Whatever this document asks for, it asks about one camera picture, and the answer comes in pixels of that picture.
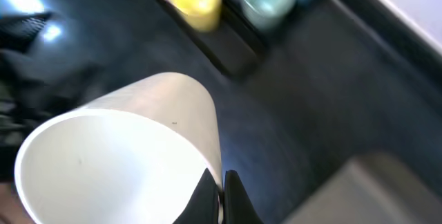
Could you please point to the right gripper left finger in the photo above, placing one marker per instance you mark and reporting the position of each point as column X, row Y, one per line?
column 203, row 206

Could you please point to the white cup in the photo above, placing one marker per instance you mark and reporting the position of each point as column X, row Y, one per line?
column 121, row 165

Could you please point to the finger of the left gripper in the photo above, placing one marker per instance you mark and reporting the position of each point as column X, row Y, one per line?
column 24, row 30

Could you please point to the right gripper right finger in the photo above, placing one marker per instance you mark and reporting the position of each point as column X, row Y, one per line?
column 236, row 206

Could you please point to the steel sink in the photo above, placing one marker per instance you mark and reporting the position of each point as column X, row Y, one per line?
column 380, row 196

